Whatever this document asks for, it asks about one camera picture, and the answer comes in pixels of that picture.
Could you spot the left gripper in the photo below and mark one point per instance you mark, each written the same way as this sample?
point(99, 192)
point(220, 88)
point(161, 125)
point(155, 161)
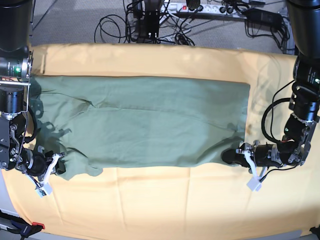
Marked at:
point(263, 155)

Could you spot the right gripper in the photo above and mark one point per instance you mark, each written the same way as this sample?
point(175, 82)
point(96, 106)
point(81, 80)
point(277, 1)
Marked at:
point(37, 163)

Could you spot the green T-shirt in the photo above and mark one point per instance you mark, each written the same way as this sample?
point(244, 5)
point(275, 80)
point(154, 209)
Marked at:
point(137, 122)

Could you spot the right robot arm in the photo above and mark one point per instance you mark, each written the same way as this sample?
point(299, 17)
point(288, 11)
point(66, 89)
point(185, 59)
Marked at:
point(18, 124)

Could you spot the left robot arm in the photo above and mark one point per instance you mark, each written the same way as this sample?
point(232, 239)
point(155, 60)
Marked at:
point(294, 147)

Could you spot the yellow table cloth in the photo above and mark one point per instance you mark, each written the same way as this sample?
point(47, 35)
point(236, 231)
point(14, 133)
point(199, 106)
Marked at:
point(208, 202)

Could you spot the orange black clamp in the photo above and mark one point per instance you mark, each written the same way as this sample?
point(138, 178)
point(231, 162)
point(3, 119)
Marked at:
point(17, 225)

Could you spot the black clamp right corner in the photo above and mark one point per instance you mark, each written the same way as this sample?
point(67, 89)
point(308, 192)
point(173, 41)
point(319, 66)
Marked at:
point(315, 231)

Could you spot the black power adapter brick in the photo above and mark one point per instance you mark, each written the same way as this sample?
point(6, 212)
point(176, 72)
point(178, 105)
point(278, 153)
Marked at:
point(263, 17)

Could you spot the white power strip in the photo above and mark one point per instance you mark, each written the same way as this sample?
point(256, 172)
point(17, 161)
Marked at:
point(205, 11)

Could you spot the black camera stand post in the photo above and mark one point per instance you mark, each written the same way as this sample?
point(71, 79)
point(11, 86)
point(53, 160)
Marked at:
point(147, 13)

